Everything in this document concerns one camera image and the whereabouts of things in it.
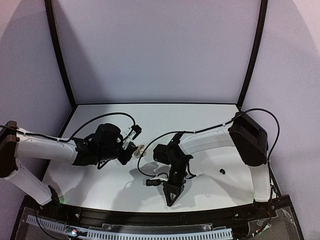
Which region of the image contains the left black frame post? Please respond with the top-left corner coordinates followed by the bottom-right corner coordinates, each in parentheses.
top-left (44, 0), bottom-right (77, 109)

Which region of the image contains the black front frame rail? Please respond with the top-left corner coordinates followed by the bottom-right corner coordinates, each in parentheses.
top-left (51, 204), bottom-right (265, 227)

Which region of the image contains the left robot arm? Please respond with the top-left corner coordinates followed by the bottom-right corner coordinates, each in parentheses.
top-left (0, 121), bottom-right (142, 206)

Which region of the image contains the white earbud charging case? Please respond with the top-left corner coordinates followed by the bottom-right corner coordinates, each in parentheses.
top-left (133, 144), bottom-right (147, 159)

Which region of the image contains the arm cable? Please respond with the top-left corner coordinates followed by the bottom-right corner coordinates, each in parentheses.
top-left (0, 112), bottom-right (137, 145)
top-left (137, 107), bottom-right (281, 181)

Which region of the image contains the white slotted cable duct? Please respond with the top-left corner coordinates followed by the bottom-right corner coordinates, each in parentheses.
top-left (24, 214), bottom-right (234, 240)

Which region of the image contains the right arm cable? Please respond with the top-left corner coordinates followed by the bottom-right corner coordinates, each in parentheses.
top-left (137, 107), bottom-right (281, 181)

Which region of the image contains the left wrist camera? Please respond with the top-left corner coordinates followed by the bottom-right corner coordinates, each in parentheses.
top-left (128, 124), bottom-right (142, 140)

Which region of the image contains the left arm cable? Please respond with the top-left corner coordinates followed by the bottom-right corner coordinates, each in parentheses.
top-left (0, 112), bottom-right (137, 145)

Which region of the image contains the black earbud right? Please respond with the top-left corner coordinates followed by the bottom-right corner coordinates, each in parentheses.
top-left (219, 168), bottom-right (226, 175)

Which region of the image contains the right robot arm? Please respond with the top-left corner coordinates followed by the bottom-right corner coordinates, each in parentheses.
top-left (153, 112), bottom-right (271, 207)

